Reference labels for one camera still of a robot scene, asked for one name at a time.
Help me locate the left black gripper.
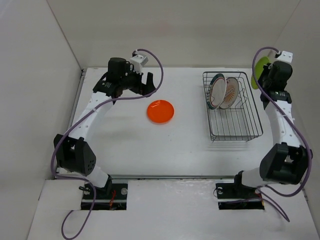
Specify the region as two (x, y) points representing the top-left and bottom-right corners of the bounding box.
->
(119, 63), (156, 98)

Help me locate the lime green plate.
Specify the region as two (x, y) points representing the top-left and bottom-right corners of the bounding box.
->
(251, 56), (270, 90)

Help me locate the orange sunburst patterned plate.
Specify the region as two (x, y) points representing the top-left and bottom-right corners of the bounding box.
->
(219, 77), (239, 109)

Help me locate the green rimmed white plate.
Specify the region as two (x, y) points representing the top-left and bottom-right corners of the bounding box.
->
(206, 73), (227, 110)

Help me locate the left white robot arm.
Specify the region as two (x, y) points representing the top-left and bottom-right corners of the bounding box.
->
(54, 53), (156, 199)

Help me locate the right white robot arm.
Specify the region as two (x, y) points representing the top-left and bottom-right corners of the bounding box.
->
(231, 60), (313, 197)

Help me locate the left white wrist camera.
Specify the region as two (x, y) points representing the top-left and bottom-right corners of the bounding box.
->
(129, 52), (149, 75)

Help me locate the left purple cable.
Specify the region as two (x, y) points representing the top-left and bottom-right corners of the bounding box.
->
(50, 48), (165, 240)

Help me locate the purple cable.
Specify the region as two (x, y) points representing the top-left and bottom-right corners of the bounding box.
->
(251, 46), (314, 223)
(50, 48), (165, 240)

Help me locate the black wire dish rack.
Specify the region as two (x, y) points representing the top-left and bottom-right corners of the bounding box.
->
(202, 71), (263, 142)

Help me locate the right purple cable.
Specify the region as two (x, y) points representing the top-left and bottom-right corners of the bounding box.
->
(251, 46), (314, 223)

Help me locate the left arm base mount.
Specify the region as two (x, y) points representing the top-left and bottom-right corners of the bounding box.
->
(78, 181), (129, 211)

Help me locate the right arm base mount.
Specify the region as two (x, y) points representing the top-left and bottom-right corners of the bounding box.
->
(213, 181), (265, 210)

